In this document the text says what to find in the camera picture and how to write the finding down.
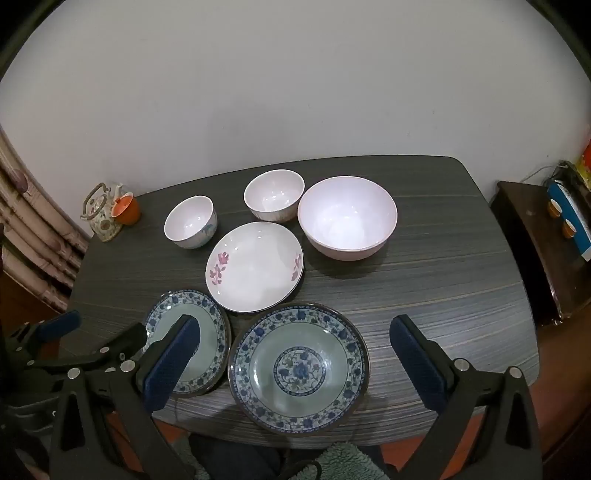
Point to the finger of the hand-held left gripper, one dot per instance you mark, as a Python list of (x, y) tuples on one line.
[(124, 341), (60, 323)]

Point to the white plate with pink flowers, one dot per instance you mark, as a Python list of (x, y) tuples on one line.
[(254, 267)]

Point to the dark wooden cabinet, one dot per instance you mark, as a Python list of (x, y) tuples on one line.
[(531, 244)]

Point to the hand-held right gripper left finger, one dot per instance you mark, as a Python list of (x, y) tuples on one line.
[(171, 362)]

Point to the floral ceramic teapot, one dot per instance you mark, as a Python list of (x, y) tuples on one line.
[(104, 224)]

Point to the large pink bowl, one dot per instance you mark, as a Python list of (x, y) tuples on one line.
[(346, 217)]

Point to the blue and white box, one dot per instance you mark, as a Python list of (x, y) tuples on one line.
[(572, 207)]

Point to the white ribbed bowl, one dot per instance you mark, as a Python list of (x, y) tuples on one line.
[(272, 194)]

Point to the small blue patterned plate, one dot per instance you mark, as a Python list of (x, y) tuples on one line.
[(213, 341)]

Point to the beige patterned curtain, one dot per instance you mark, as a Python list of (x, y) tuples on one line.
[(27, 221)]

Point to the large blue patterned plate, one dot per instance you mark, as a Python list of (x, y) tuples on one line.
[(300, 369)]

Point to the yellow and red packet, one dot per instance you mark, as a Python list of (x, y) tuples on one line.
[(585, 161)]

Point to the small orange teacup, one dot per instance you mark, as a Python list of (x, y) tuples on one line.
[(554, 208), (569, 228)]

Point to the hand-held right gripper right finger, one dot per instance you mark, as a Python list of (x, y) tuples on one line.
[(415, 355)]

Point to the white bowl with blue print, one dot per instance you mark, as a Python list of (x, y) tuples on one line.
[(189, 226)]

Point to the orange cup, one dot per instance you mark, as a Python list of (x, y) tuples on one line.
[(129, 213)]

